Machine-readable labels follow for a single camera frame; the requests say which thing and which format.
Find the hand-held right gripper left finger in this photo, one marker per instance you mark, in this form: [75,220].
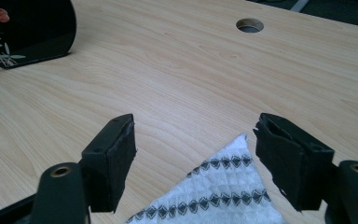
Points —
[105,168]

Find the white patterned cloth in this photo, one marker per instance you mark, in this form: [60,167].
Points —
[223,193]

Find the black floral tray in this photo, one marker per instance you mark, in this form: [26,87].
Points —
[37,28]

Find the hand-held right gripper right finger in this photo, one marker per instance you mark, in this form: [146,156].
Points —
[292,161]

